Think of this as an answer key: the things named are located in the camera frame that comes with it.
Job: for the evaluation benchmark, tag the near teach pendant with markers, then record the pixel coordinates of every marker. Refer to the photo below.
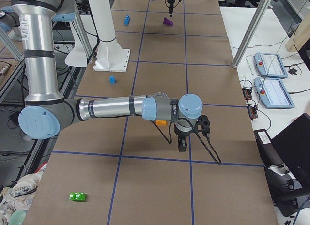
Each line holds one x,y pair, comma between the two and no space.
272,93

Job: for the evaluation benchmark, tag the purple trapezoid block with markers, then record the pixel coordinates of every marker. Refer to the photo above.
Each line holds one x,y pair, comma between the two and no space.
167,22

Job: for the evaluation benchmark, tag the orange trapezoid block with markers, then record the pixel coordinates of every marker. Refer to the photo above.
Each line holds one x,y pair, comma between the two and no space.
161,122

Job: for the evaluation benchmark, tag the far teach pendant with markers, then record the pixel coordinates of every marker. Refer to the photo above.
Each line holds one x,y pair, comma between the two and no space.
270,65

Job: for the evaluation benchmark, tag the long blue brick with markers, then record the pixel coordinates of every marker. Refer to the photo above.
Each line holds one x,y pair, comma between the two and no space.
126,20

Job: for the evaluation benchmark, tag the green brick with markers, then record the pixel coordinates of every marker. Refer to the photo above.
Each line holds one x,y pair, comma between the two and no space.
77,196

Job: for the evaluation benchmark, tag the aluminium frame post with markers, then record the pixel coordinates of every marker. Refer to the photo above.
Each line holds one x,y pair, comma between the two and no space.
258,15

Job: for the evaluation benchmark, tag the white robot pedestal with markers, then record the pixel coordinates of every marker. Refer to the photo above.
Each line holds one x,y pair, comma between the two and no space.
110,55

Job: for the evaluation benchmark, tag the teach pendant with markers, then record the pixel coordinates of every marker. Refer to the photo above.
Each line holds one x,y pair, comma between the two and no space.
270,65
272,93

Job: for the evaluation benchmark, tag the patterned cloth bag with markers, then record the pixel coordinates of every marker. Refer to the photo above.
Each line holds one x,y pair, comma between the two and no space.
19,198

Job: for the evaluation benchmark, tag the orange relay board far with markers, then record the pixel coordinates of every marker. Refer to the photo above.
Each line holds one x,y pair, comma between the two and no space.
247,93

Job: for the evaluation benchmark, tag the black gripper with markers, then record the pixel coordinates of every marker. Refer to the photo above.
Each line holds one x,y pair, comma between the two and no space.
181,135
170,0

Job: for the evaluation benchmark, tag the small blue block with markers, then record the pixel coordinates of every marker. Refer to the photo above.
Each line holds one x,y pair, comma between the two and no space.
112,79

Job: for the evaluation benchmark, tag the orange relay board near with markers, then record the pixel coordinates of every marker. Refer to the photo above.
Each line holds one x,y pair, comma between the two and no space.
252,111

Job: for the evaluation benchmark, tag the orange relay board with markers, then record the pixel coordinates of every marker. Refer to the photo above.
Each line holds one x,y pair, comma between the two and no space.
247,93
252,111

